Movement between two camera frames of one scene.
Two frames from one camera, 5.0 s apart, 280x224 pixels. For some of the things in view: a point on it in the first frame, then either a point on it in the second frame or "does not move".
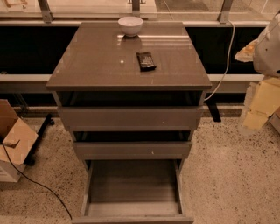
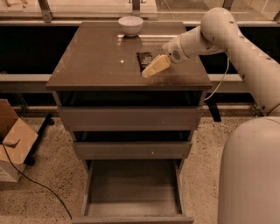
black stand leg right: [214, 110] does not move
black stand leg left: [30, 159] does not move
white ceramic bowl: [130, 25] does not move
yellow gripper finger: [247, 53] -> [178, 50]
